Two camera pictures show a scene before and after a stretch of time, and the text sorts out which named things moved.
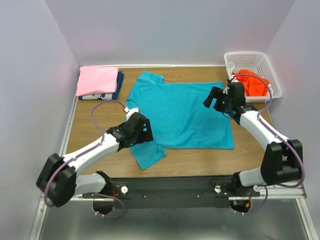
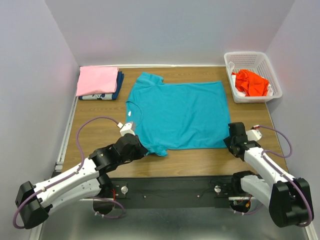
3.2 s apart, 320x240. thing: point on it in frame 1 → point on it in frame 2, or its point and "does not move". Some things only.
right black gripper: (216, 93) → (227, 142)
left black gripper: (146, 136) → (141, 150)
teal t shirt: (179, 117) does not move
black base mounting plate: (168, 192) does not move
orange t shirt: (253, 86) does not move
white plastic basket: (257, 63) does not move
